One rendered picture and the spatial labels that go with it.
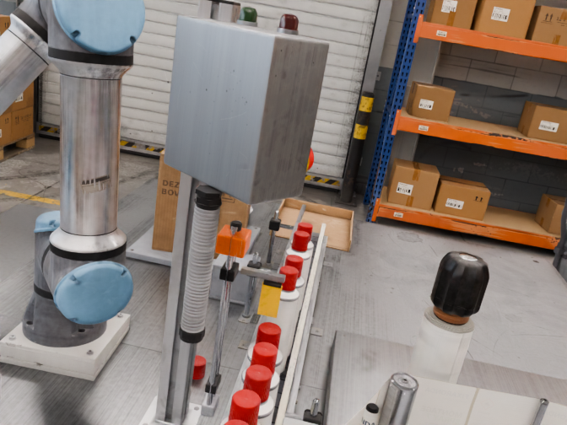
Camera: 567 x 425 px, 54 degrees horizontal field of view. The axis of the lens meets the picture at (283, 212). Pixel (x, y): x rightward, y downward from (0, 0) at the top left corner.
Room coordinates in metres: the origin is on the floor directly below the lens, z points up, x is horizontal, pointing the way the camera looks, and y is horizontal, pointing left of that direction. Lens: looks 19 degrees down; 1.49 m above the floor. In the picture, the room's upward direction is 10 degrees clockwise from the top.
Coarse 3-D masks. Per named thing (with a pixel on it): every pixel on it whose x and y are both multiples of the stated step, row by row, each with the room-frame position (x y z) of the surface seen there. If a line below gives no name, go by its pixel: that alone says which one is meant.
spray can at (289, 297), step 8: (280, 272) 0.86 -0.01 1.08; (288, 272) 0.86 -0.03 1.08; (296, 272) 0.86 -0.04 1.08; (288, 280) 0.85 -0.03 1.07; (296, 280) 0.86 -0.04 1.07; (288, 288) 0.85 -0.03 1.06; (288, 296) 0.85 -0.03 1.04; (296, 296) 0.86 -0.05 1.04; (280, 304) 0.85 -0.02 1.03; (288, 304) 0.85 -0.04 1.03; (296, 304) 0.86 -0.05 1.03; (280, 312) 0.84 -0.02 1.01; (288, 312) 0.85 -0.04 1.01; (272, 320) 0.85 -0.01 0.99; (280, 320) 0.84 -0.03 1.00; (288, 320) 0.85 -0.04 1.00; (288, 328) 0.85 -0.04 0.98; (280, 336) 0.85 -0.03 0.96; (288, 336) 0.85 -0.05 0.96; (280, 344) 0.85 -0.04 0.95; (288, 344) 0.86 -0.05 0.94
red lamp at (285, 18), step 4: (284, 16) 0.67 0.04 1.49; (288, 16) 0.67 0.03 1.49; (292, 16) 0.67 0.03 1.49; (296, 16) 0.67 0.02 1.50; (280, 20) 0.67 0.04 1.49; (284, 20) 0.67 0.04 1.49; (288, 20) 0.67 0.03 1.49; (292, 20) 0.67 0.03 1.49; (296, 20) 0.67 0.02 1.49; (280, 24) 0.67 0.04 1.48; (284, 24) 0.67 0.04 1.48; (288, 24) 0.67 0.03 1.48; (292, 24) 0.67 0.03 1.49; (296, 24) 0.67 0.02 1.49; (280, 28) 0.67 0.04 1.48; (284, 28) 0.67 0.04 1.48; (288, 28) 0.67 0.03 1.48; (292, 28) 0.67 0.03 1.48; (296, 28) 0.67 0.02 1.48; (280, 32) 0.67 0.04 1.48; (284, 32) 0.67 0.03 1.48; (288, 32) 0.67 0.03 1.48; (292, 32) 0.67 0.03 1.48; (296, 32) 0.67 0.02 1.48
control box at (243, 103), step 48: (192, 48) 0.67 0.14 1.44; (240, 48) 0.62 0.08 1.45; (288, 48) 0.61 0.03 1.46; (192, 96) 0.67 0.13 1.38; (240, 96) 0.62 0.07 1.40; (288, 96) 0.62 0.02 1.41; (192, 144) 0.66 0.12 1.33; (240, 144) 0.61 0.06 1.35; (288, 144) 0.63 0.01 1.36; (240, 192) 0.60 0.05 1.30; (288, 192) 0.64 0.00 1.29
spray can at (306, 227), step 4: (300, 224) 1.10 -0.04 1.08; (304, 224) 1.10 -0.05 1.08; (308, 224) 1.11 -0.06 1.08; (300, 228) 1.09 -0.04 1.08; (304, 228) 1.09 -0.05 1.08; (308, 228) 1.09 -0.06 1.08; (312, 228) 1.10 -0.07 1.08; (308, 232) 1.09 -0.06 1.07; (292, 240) 1.10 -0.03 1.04; (308, 244) 1.09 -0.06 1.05; (312, 244) 1.11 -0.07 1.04; (308, 248) 1.08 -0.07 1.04; (312, 248) 1.09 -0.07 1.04; (308, 268) 1.09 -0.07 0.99; (308, 272) 1.10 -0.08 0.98; (304, 288) 1.09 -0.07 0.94; (304, 292) 1.10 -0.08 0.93; (300, 304) 1.09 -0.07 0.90; (300, 308) 1.10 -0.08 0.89
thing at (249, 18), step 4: (244, 8) 0.72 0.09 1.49; (248, 8) 0.71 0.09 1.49; (252, 8) 0.72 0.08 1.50; (240, 12) 0.72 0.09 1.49; (244, 12) 0.71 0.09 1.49; (248, 12) 0.71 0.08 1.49; (252, 12) 0.71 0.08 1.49; (256, 12) 0.72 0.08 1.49; (240, 16) 0.72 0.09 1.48; (244, 16) 0.71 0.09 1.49; (248, 16) 0.71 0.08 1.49; (252, 16) 0.71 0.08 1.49; (256, 16) 0.72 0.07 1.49; (240, 20) 0.71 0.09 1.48; (244, 20) 0.71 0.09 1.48; (248, 20) 0.71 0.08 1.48; (252, 20) 0.71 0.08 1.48; (244, 24) 0.71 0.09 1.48; (248, 24) 0.71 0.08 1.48; (252, 24) 0.71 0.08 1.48; (256, 24) 0.72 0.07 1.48
